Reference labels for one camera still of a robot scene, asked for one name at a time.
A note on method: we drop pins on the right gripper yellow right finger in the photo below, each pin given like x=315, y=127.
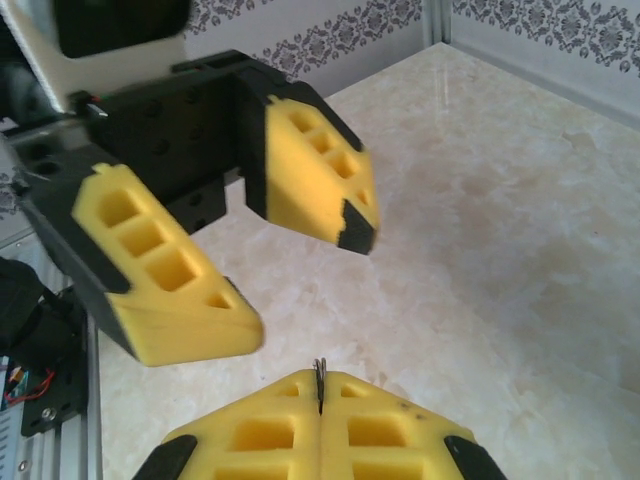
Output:
x=360, y=410

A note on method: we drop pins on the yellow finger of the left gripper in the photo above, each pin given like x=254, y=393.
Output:
x=175, y=325
x=300, y=190

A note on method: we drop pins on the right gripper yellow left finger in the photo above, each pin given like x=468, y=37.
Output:
x=280, y=415

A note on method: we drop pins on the small dark metal piece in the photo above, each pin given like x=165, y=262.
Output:
x=319, y=380

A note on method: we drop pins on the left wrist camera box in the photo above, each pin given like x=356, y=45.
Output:
x=100, y=75

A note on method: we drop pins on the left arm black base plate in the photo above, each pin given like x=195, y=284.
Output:
x=60, y=395

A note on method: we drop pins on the aluminium mounting rail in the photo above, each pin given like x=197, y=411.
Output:
x=80, y=450

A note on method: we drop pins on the aluminium wall base bar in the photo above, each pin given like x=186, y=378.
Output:
x=550, y=82

